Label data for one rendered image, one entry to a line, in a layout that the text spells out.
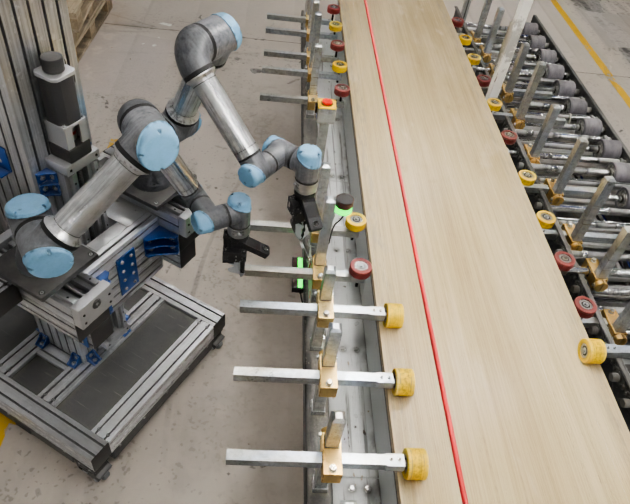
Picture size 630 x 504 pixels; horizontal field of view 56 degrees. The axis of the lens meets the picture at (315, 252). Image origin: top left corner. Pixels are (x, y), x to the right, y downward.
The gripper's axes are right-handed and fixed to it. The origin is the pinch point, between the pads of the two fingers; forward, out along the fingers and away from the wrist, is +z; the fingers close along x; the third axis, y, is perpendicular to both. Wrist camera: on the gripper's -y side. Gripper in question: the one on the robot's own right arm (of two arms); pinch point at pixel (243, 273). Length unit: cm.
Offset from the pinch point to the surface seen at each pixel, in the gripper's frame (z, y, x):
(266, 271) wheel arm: -3.5, -8.2, 1.5
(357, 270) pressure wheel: -8.2, -40.2, 2.7
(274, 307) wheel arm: -13.5, -11.1, 26.2
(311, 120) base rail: 12, -28, -125
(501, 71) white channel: -21, -124, -134
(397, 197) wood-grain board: -8, -60, -41
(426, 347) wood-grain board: -8, -60, 34
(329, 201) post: -34.4, -26.9, -2.5
